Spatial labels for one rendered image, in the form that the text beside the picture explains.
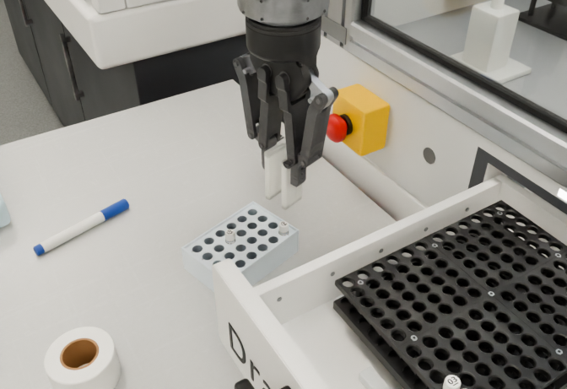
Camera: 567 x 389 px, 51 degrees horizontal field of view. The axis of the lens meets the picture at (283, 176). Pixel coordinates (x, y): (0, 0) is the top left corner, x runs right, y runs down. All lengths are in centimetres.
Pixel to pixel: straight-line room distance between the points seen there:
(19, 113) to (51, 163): 175
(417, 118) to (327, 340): 32
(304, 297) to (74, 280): 32
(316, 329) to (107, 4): 72
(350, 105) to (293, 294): 31
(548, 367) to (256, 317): 24
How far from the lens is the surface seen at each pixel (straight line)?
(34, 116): 270
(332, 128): 80
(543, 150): 65
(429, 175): 79
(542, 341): 56
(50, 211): 91
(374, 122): 80
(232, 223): 78
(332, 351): 59
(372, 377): 57
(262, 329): 49
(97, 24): 112
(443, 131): 74
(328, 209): 85
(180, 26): 118
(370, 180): 90
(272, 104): 65
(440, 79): 72
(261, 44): 58
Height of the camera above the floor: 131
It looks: 38 degrees down
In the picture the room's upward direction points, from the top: straight up
